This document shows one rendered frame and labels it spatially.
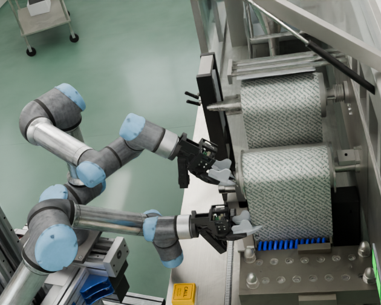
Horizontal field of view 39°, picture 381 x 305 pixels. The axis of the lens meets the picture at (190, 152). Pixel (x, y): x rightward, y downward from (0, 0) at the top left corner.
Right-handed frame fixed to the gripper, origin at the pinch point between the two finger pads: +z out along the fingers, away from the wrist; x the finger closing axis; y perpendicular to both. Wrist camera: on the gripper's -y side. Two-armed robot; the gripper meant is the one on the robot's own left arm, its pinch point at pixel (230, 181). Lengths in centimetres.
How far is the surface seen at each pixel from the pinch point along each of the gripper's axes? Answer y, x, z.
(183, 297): -36.8, -16.1, 6.1
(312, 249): -1.1, -10.4, 29.4
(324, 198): 12.7, -4.2, 23.7
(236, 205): -9.7, 3.0, 8.2
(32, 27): -233, 390, -124
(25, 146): -221, 207, -70
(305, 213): 4.8, -4.3, 23.1
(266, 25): 20, 70, 1
